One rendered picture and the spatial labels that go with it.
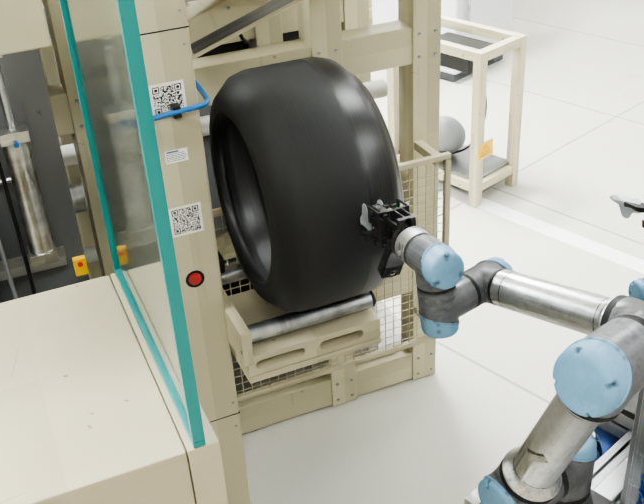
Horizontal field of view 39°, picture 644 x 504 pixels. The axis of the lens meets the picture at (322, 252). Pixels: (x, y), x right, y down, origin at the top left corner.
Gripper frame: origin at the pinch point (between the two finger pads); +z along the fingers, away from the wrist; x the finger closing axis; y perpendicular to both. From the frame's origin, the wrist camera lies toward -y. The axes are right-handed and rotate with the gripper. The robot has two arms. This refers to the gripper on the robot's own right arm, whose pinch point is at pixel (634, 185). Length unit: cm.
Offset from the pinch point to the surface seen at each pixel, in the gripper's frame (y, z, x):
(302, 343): 7, -8, -98
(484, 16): 85, 348, 120
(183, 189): -39, 0, -114
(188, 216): -32, 0, -115
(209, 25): -59, 41, -94
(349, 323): 9, -5, -84
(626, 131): 127, 228, 146
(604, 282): 114, 97, 50
